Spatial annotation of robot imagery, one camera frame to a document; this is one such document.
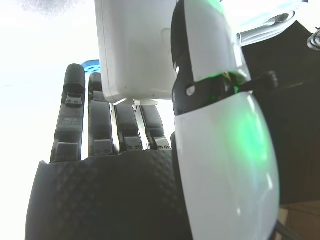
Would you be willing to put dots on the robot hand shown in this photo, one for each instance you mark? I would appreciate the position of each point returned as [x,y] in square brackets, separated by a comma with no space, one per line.
[112,200]

